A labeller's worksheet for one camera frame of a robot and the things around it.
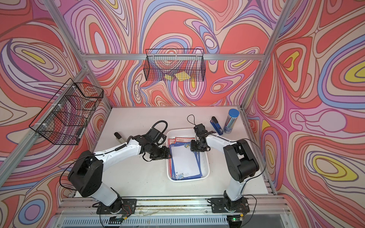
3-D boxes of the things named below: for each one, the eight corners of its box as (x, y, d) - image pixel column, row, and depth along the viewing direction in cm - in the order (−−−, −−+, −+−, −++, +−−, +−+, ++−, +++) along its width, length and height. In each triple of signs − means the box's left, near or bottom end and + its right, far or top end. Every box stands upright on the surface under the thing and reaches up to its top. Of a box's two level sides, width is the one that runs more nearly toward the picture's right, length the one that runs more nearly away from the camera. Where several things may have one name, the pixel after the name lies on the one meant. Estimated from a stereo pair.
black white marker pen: (115, 137, 103) (112, 133, 99) (118, 135, 104) (116, 131, 100) (122, 145, 99) (119, 141, 95) (125, 142, 100) (123, 138, 96)
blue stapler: (219, 135, 103) (220, 131, 99) (209, 121, 112) (210, 117, 108) (223, 134, 104) (225, 130, 100) (213, 120, 113) (214, 115, 109)
